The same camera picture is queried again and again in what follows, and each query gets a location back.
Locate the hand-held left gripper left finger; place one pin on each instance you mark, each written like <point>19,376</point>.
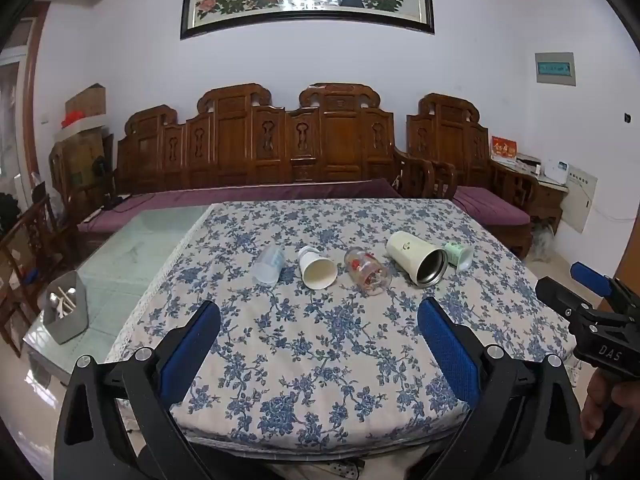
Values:
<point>192,350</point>

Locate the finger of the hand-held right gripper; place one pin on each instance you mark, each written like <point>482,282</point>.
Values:
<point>590,274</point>
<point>557,294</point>

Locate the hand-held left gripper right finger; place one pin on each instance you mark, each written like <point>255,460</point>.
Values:
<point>445,355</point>

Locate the small green cup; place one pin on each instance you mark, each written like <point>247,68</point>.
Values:
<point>457,255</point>

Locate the cream steel-lined tumbler cup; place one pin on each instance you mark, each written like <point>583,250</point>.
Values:
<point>415,256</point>

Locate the glass cup with red print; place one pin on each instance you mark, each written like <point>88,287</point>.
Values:
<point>367,272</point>

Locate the translucent plastic cup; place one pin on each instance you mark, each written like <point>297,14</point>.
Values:
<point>267,264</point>

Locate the white paper cup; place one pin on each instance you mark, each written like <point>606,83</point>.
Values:
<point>316,271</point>

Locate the person's right hand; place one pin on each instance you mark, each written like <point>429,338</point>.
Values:
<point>607,402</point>

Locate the clear plastic bag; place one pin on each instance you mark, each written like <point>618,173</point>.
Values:
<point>544,240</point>

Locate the wooden side table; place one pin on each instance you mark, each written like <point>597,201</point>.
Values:
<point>547,200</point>

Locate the small purple seat cushion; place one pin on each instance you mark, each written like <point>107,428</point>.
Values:
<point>492,207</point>

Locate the white desk phone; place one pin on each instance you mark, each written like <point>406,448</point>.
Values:
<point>556,171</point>

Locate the glass top table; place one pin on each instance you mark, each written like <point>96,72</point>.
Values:
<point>125,255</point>

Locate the blue floral tablecloth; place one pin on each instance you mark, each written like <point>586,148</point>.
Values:
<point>325,345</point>

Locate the grey chopstick holder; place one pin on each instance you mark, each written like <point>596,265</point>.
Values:
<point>67,322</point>

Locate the pale chopsticks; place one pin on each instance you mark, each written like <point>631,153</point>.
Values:
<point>65,300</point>

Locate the red card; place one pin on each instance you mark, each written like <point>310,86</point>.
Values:
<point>504,148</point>

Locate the long purple seat cushion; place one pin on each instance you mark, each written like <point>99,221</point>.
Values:
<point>240,195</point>

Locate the wooden chair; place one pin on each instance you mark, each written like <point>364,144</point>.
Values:
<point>30,255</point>

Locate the carved wooden armchair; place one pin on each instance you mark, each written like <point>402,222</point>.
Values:
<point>450,135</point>

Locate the carved wooden sofa bench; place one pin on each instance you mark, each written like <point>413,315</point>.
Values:
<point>250,150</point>

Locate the large cardboard box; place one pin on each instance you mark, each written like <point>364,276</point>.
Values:
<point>80,165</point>

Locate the small cardboard box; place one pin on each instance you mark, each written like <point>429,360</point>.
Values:
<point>86,101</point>

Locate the cream wall panel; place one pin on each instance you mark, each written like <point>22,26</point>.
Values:
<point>580,200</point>

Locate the grey wall electrical panel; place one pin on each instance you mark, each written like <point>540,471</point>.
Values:
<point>555,68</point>

